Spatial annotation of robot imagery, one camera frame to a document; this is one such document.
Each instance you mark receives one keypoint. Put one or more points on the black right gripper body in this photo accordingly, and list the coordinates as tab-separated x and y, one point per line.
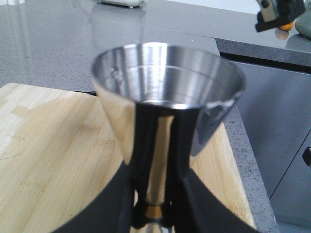
276	13

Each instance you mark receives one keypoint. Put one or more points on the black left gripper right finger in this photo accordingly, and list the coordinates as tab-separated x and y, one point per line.
197	210

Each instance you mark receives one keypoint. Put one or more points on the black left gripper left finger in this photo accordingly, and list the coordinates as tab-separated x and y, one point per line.
110	212

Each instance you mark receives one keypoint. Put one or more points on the steel double jigger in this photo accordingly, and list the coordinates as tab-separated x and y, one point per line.
163	103

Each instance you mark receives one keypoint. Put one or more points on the orange fruit in background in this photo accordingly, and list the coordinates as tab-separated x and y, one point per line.
287	27

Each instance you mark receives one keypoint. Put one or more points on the wooden cutting board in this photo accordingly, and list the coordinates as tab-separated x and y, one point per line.
58	152

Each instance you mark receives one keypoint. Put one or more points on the grey cabinet with handle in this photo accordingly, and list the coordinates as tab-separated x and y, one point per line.
276	112

